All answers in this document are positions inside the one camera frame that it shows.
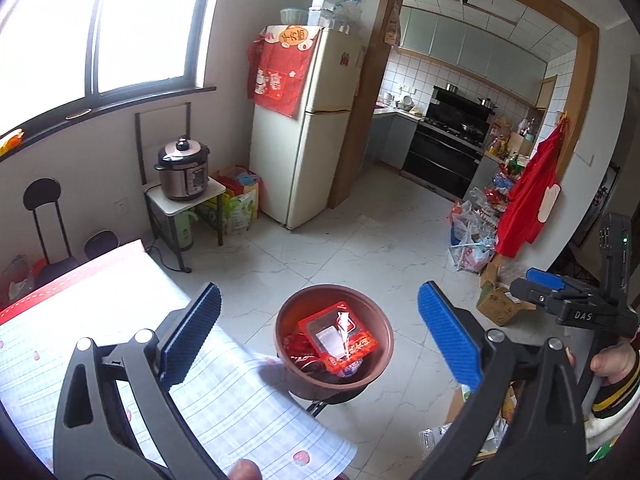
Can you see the red clear plastic food tray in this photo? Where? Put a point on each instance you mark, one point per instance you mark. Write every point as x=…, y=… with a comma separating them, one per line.
x=339, y=338

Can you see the green kettle under table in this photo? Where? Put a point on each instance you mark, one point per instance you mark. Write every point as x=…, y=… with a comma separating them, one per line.
x=183, y=223

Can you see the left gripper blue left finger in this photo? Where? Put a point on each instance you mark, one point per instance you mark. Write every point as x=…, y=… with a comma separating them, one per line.
x=93, y=438

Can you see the black framed window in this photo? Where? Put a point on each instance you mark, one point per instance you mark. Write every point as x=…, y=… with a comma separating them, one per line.
x=66, y=61

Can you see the cardboard box on floor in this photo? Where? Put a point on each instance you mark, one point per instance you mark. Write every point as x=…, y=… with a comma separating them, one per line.
x=496, y=302

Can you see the blue plaid tablecloth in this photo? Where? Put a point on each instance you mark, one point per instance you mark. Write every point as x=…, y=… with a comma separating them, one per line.
x=232, y=399

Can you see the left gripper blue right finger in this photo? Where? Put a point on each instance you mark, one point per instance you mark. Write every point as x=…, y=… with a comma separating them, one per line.
x=545, y=438

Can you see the black folding stool under bin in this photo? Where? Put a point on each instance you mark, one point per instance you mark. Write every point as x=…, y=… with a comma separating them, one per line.
x=325, y=402

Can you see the electric pressure cooker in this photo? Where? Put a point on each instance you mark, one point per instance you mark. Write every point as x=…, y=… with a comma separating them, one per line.
x=182, y=166

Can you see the crushed red cola can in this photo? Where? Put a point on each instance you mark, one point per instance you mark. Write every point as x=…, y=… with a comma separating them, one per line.
x=300, y=351

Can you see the person right hand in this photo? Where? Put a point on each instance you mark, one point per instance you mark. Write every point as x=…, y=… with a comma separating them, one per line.
x=614, y=363

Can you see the black round stool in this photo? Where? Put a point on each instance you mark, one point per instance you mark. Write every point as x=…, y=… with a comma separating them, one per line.
x=42, y=199

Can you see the red hanging apron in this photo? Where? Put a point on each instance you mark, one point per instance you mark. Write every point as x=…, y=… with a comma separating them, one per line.
x=521, y=222

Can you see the white refrigerator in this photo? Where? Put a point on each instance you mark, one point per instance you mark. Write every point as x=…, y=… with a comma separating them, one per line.
x=297, y=157

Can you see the colourful shopping bag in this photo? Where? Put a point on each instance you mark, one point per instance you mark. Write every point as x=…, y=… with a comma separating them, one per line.
x=240, y=201

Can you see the small white side table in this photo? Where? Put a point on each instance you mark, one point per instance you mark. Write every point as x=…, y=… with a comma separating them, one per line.
x=170, y=220

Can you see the black stove oven unit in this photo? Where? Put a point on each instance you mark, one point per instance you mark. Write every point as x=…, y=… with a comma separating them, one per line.
x=448, y=144

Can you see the red cloth on refrigerator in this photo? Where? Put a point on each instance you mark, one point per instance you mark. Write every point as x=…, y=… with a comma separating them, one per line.
x=279, y=58

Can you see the plastic containers on fridge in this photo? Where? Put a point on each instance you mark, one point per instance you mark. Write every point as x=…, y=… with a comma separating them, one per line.
x=341, y=15

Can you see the brown plastic bucket bin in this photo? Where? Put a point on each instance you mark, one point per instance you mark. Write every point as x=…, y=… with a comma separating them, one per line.
x=312, y=299

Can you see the pile of bags on floor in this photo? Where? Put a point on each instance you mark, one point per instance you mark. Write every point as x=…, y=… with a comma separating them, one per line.
x=474, y=223

